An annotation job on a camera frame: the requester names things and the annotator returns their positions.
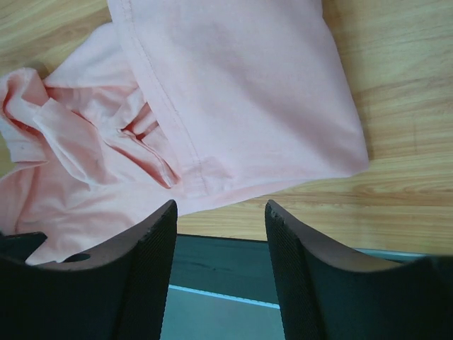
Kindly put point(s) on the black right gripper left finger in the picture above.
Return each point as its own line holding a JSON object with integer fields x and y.
{"x": 115, "y": 290}

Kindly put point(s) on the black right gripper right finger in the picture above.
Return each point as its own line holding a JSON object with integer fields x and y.
{"x": 327, "y": 290}

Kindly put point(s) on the pink t-shirt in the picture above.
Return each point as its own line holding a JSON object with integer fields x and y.
{"x": 207, "y": 103}

